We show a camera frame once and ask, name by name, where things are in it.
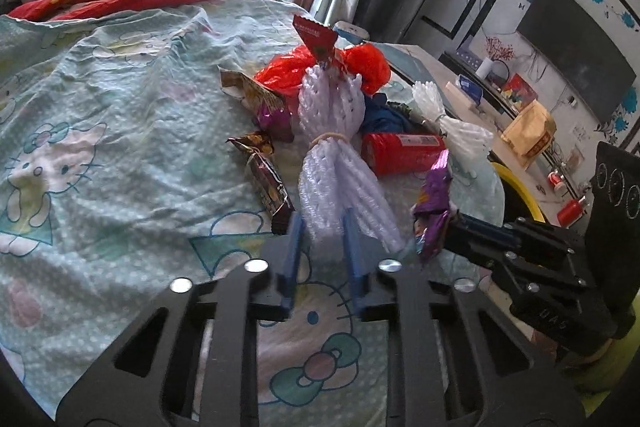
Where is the brown snack wrapper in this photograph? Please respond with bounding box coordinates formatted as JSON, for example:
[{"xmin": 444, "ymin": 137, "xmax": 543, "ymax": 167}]
[{"xmin": 227, "ymin": 132, "xmax": 297, "ymax": 235}]

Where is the purple foil wrapper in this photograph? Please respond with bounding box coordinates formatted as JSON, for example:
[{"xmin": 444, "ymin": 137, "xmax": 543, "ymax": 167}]
[{"xmin": 410, "ymin": 150, "xmax": 453, "ymax": 264}]

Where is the gold and purple wrapper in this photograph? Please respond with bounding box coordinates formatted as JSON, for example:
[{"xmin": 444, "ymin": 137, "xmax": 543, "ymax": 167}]
[{"xmin": 218, "ymin": 67, "xmax": 295, "ymax": 142}]

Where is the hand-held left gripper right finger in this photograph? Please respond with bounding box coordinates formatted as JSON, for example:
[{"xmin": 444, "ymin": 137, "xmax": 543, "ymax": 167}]
[{"xmin": 342, "ymin": 208, "xmax": 586, "ymax": 427}]

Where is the red plastic bag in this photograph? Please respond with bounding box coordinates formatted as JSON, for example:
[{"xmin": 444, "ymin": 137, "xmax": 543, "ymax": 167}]
[{"xmin": 254, "ymin": 43, "xmax": 391, "ymax": 98}]

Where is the red cylindrical packet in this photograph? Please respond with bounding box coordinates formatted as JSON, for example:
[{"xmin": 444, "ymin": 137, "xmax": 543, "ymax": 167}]
[{"xmin": 361, "ymin": 133, "xmax": 449, "ymax": 176}]

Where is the yellow trash bin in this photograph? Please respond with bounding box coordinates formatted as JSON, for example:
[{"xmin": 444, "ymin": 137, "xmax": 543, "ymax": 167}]
[{"xmin": 492, "ymin": 161, "xmax": 546, "ymax": 224}]

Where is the colourful cardboard box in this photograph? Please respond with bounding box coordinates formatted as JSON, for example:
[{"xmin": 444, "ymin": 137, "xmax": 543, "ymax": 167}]
[{"xmin": 500, "ymin": 74, "xmax": 539, "ymax": 108}]

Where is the red snack wrapper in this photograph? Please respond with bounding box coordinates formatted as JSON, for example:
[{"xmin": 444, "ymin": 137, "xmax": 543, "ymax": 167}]
[{"xmin": 292, "ymin": 14, "xmax": 351, "ymax": 78}]

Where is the blue small box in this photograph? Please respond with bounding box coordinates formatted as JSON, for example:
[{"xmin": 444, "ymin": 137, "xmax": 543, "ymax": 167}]
[{"xmin": 459, "ymin": 76, "xmax": 483, "ymax": 105}]

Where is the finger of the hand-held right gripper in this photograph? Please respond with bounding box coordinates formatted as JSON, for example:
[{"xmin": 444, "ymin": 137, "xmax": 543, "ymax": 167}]
[
  {"xmin": 451, "ymin": 213, "xmax": 589, "ymax": 259},
  {"xmin": 444, "ymin": 233, "xmax": 598, "ymax": 299}
]

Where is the blue cloth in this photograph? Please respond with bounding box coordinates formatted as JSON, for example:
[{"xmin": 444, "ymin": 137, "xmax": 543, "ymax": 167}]
[{"xmin": 361, "ymin": 93, "xmax": 416, "ymax": 135}]

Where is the cartoon cat print bedsheet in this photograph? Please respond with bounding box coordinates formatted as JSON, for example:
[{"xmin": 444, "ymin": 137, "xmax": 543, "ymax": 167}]
[{"xmin": 0, "ymin": 0, "xmax": 506, "ymax": 427}]

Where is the large white foam fruit net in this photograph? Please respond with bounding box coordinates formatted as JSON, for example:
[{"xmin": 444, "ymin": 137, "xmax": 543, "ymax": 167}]
[{"xmin": 297, "ymin": 67, "xmax": 406, "ymax": 253}]

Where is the brown paper bag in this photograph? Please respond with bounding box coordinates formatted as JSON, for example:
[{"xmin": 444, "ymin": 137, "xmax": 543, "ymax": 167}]
[{"xmin": 501, "ymin": 99, "xmax": 557, "ymax": 168}]

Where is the small white foam fruit net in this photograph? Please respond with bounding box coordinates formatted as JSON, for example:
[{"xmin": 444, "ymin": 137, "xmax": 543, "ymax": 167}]
[{"xmin": 412, "ymin": 81, "xmax": 495, "ymax": 168}]

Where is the green snack packet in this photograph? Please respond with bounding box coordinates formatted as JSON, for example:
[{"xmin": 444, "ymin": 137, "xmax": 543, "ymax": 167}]
[{"xmin": 390, "ymin": 101, "xmax": 426, "ymax": 124}]

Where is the large red thread spool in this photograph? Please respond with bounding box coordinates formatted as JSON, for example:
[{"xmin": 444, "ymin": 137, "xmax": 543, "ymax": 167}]
[{"xmin": 556, "ymin": 196, "xmax": 587, "ymax": 228}]

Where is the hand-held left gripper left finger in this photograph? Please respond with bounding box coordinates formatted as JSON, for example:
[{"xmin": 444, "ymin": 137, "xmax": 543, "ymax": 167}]
[{"xmin": 55, "ymin": 212, "xmax": 307, "ymax": 427}]

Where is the black wall television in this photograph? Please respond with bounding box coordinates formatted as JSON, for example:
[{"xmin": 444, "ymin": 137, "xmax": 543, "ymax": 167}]
[{"xmin": 516, "ymin": 0, "xmax": 640, "ymax": 124}]

